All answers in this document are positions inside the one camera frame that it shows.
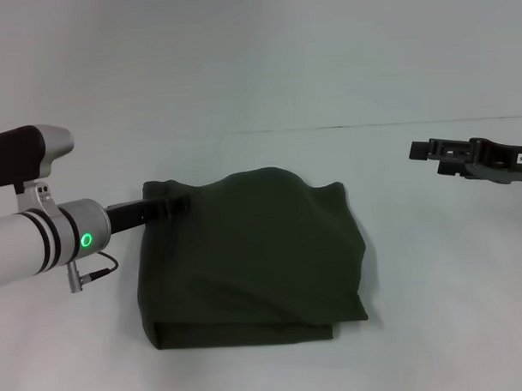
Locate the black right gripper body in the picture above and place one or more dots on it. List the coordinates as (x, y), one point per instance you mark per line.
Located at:
(504, 159)

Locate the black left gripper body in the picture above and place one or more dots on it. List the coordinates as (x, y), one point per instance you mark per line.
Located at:
(146, 212)

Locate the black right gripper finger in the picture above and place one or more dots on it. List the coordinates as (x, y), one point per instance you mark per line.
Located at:
(439, 155)

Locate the dark green shirt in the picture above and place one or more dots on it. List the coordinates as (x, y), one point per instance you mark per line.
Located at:
(254, 256)

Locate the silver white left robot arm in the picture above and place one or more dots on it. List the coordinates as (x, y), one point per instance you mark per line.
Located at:
(44, 246)

